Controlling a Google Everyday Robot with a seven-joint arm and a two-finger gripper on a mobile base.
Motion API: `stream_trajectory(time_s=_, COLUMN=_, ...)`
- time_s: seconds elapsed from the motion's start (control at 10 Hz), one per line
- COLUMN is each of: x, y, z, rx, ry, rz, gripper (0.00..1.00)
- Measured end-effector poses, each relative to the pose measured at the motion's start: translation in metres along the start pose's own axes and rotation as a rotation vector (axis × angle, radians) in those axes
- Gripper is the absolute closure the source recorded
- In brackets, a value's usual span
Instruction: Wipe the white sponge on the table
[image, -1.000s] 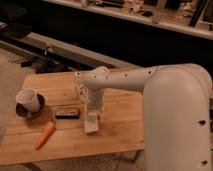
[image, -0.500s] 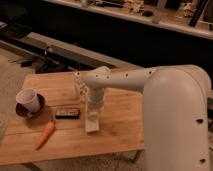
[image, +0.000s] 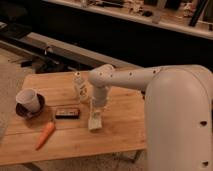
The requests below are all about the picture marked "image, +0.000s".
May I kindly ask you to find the white sponge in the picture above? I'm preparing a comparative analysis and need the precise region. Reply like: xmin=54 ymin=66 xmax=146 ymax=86
xmin=88 ymin=111 xmax=102 ymax=130

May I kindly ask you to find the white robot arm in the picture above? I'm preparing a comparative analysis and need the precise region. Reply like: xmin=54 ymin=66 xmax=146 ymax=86
xmin=88 ymin=64 xmax=213 ymax=171

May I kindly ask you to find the white bottle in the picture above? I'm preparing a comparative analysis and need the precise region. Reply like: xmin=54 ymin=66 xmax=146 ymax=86
xmin=74 ymin=72 xmax=88 ymax=103

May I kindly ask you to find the dark rectangular box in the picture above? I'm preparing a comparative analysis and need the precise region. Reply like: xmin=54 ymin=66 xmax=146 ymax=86
xmin=55 ymin=108 xmax=80 ymax=119

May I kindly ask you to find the wooden table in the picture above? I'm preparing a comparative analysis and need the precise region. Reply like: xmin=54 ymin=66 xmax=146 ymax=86
xmin=0 ymin=72 xmax=146 ymax=166

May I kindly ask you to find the orange carrot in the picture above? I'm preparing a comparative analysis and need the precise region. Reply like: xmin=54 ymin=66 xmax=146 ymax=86
xmin=35 ymin=122 xmax=55 ymax=150

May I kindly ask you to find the white mug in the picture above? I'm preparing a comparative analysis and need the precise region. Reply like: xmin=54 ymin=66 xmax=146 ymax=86
xmin=16 ymin=88 xmax=39 ymax=112

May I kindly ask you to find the dark brown bowl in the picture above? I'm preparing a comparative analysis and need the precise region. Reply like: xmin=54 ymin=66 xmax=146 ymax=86
xmin=15 ymin=94 xmax=45 ymax=119

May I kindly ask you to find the long background shelf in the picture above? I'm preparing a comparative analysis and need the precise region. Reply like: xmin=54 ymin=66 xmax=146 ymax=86
xmin=44 ymin=0 xmax=213 ymax=40

